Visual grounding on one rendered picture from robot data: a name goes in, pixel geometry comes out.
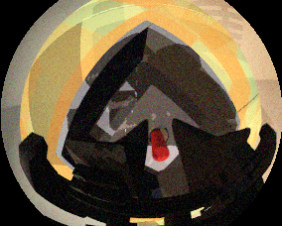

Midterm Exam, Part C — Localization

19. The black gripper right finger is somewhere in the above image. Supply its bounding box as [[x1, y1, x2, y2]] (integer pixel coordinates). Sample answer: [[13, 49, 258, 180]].
[[172, 118, 251, 192]]

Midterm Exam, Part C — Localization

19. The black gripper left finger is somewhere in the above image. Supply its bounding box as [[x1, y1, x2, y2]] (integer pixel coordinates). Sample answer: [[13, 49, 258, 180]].
[[65, 119, 148, 198]]

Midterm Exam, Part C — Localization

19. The red peg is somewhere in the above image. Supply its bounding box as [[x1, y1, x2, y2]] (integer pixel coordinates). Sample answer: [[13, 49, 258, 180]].
[[151, 129, 170, 162]]

